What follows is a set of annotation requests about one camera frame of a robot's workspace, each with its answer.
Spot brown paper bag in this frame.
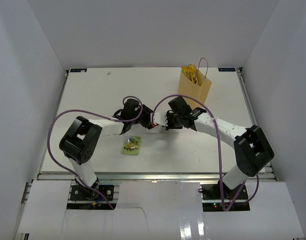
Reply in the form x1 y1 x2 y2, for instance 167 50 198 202
178 57 212 104

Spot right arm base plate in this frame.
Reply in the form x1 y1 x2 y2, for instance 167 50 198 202
198 183 250 213

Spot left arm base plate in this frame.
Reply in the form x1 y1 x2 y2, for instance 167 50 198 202
67 184 116 210

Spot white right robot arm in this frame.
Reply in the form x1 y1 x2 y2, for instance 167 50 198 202
166 96 275 200

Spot yellow M&M packet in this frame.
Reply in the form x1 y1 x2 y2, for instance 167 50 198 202
182 65 194 82
187 64 198 85

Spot aluminium table front rail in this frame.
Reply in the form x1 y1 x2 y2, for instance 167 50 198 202
37 172 276 181

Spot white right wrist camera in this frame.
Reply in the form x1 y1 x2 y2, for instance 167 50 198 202
150 112 168 127

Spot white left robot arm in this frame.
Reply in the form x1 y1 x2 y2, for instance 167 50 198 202
59 98 153 200

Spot green candy packet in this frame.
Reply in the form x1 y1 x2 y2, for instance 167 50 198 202
121 135 141 156

